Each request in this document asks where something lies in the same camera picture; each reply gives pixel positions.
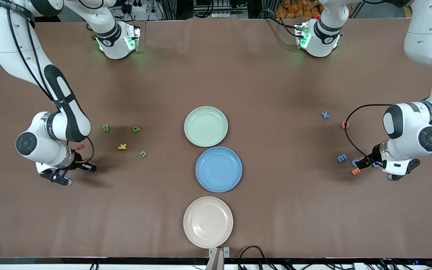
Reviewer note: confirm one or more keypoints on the metal table edge bracket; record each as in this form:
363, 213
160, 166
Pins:
226, 252

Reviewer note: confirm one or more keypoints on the orange foam letter E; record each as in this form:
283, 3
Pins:
356, 171

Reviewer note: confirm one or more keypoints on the pile of orange items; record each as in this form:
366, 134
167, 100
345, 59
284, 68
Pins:
298, 9

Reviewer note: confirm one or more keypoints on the blue plate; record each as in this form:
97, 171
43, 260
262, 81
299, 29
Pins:
219, 169

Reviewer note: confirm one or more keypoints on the blue foam letter a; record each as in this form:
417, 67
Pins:
377, 165

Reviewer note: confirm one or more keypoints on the power strip with plugs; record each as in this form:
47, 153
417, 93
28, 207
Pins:
137, 7

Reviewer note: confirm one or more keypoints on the blue foam letter G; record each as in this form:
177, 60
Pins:
354, 163

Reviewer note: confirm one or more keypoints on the blue foam letter X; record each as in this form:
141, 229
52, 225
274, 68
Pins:
325, 115

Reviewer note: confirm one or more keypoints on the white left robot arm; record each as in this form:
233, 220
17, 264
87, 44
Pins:
426, 37

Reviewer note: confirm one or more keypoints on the light green plate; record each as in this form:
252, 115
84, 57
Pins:
206, 126

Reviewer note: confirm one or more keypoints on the blue foam letter E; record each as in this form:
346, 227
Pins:
342, 158

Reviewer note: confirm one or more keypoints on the pink foam letter Q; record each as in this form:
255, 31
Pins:
343, 125

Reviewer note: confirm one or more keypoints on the white power strip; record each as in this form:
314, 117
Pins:
223, 15

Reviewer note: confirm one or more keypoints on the beige plate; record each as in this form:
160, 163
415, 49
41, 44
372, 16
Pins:
208, 222

